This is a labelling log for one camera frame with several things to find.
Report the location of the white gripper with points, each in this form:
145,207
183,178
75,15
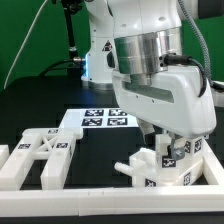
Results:
170,100

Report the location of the white chair seat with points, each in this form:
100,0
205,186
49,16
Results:
142,170

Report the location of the white chair back frame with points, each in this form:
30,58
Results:
54,145

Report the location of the white U-shaped obstacle fence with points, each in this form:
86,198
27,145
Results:
114,201

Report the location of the white part at left edge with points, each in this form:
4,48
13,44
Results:
4,154

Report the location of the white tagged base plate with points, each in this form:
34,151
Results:
88,118

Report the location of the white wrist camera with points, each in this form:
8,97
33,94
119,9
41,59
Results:
218,94

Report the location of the black camera stand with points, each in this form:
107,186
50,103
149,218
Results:
71,7

